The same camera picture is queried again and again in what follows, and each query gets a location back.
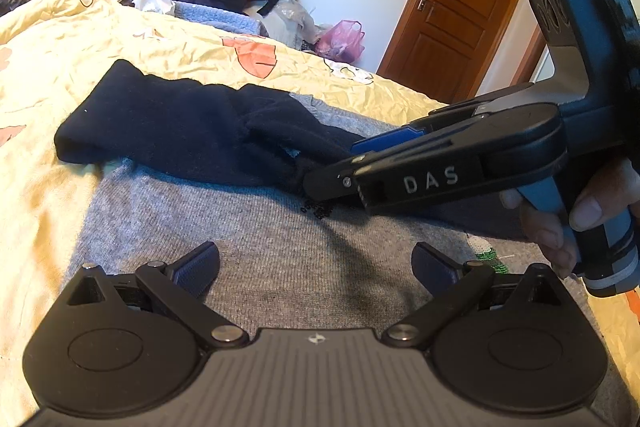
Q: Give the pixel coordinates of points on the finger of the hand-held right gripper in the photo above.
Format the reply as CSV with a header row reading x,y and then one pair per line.
x,y
385,139
430,179

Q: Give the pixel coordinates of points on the yellow printed bed sheet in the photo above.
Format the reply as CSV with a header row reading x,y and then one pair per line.
x,y
50,72

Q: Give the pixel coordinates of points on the person's right hand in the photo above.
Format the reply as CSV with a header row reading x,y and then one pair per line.
x,y
607,197

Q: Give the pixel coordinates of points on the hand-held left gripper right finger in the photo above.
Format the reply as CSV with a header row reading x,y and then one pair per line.
x,y
431,268

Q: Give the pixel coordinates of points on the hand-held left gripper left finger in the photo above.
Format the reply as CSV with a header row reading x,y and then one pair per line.
x,y
199,268

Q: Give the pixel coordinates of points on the grey and navy knit sweater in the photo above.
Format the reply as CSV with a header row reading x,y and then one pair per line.
x,y
280,247

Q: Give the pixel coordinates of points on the clear plastic bag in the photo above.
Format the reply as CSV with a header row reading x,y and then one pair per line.
x,y
290,22

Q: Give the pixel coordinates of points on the pink plastic bag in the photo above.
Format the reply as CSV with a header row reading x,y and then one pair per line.
x,y
342,39

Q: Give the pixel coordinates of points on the brown wooden door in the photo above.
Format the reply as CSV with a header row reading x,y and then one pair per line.
x,y
465,2

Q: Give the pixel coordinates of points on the light blue knit blanket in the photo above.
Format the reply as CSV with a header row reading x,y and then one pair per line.
x,y
220,18

